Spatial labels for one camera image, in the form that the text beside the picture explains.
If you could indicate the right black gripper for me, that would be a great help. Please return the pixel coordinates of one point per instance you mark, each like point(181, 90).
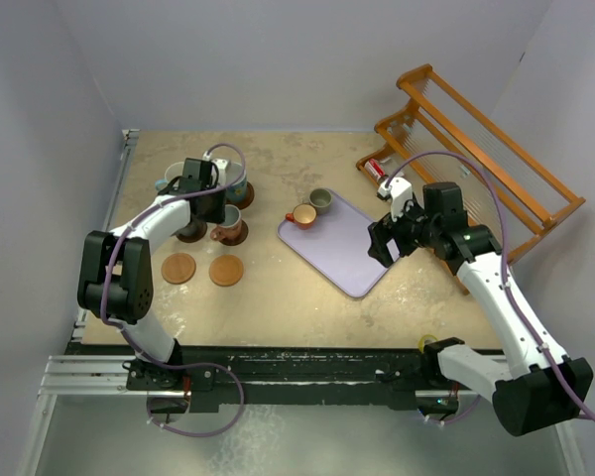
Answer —
point(382, 232)

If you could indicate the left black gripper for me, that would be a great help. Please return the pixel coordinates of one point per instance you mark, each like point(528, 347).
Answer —
point(218, 215)

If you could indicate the grey blue cup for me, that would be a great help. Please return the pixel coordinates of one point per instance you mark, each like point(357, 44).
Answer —
point(191, 230)

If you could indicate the blue cup with pattern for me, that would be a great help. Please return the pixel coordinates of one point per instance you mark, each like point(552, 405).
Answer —
point(236, 178)

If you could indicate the pink red cup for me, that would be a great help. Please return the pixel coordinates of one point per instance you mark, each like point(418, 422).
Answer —
point(231, 219)

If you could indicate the dark walnut coaster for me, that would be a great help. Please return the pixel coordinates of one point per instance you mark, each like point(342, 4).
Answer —
point(235, 235)
point(193, 237)

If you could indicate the reddish wooden coaster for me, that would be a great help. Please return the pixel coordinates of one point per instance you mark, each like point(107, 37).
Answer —
point(248, 197)

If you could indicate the large light blue cup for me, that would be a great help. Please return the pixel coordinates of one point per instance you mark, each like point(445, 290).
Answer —
point(172, 172)

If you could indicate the light orange wooden coaster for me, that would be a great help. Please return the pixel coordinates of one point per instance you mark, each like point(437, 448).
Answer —
point(178, 268)
point(226, 270)

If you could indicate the grey green cup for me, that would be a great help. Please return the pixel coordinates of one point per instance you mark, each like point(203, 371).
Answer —
point(320, 199)

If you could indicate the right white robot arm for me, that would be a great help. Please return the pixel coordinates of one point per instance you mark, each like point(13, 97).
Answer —
point(539, 385)

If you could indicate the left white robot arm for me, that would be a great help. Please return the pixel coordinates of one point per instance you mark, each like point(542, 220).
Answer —
point(116, 278)

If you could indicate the orange copper cup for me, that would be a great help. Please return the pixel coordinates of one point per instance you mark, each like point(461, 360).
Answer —
point(303, 216)

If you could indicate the red white small box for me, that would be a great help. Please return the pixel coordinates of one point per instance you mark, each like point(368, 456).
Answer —
point(374, 169)

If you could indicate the lilac serving tray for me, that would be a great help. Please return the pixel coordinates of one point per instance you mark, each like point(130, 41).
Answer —
point(337, 246)

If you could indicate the orange wooden rack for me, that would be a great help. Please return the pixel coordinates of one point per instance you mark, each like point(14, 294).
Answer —
point(503, 186)

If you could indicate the yellow tape roll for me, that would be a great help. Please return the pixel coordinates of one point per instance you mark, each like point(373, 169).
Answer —
point(426, 340)

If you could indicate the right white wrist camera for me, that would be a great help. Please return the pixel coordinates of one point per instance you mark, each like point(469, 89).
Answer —
point(398, 191)

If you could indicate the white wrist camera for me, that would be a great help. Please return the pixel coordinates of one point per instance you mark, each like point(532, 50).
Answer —
point(398, 191)
point(218, 168)

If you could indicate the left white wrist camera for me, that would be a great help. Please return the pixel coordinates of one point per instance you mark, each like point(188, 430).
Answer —
point(218, 168)

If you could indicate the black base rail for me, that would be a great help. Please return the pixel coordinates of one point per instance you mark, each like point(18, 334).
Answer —
point(207, 377)

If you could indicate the aluminium frame profile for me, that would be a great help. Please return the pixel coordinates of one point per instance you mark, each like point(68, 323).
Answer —
point(91, 375)

